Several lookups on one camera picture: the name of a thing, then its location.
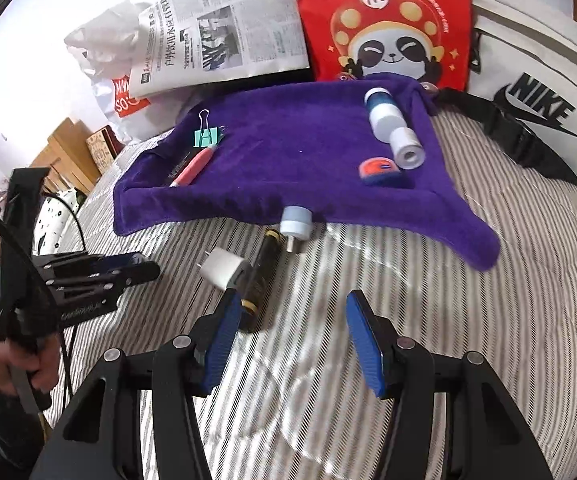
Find folded newspaper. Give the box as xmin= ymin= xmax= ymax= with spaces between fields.
xmin=129 ymin=0 xmax=312 ymax=101

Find blue and orange tape measure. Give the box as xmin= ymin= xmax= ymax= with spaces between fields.
xmin=357 ymin=157 xmax=403 ymax=187

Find striped quilt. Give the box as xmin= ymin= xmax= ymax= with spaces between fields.
xmin=43 ymin=110 xmax=577 ymax=480

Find purple towel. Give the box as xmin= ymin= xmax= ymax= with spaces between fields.
xmin=113 ymin=74 xmax=500 ymax=272

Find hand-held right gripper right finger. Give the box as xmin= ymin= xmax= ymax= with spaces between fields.
xmin=346 ymin=290 xmax=554 ymax=480

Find white tape roll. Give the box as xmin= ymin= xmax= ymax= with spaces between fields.
xmin=387 ymin=127 xmax=424 ymax=170

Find white star print cloth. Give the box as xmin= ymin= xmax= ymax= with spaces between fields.
xmin=33 ymin=189 xmax=86 ymax=261

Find white and blue jar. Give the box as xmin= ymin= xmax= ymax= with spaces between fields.
xmin=363 ymin=86 xmax=408 ymax=142

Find white plastic bag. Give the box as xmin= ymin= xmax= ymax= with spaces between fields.
xmin=63 ymin=2 xmax=179 ymax=143

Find light blue plug adapter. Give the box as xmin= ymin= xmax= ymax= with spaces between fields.
xmin=279 ymin=205 xmax=311 ymax=254

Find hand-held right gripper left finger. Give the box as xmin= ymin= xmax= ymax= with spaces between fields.
xmin=28 ymin=287 xmax=244 ymax=480

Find black cable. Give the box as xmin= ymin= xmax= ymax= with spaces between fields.
xmin=0 ymin=191 xmax=90 ymax=398

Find green binder clip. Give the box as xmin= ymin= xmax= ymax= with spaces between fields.
xmin=194 ymin=109 xmax=226 ymax=148

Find black pen with gold rings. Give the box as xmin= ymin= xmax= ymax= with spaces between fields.
xmin=236 ymin=227 xmax=285 ymax=333

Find wooden furniture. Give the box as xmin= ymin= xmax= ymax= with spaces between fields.
xmin=28 ymin=117 xmax=104 ymax=196

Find pink red tube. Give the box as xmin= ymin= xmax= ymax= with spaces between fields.
xmin=170 ymin=146 xmax=218 ymax=189

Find white charger plug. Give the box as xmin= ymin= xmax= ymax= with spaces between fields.
xmin=196 ymin=249 xmax=249 ymax=293

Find white waist bag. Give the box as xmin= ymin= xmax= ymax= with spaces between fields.
xmin=436 ymin=0 xmax=577 ymax=196

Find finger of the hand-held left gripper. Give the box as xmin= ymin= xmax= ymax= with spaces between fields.
xmin=51 ymin=262 xmax=162 ymax=295
xmin=38 ymin=254 xmax=146 ymax=273

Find patterned brown box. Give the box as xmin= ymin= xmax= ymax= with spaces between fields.
xmin=86 ymin=127 xmax=119 ymax=173

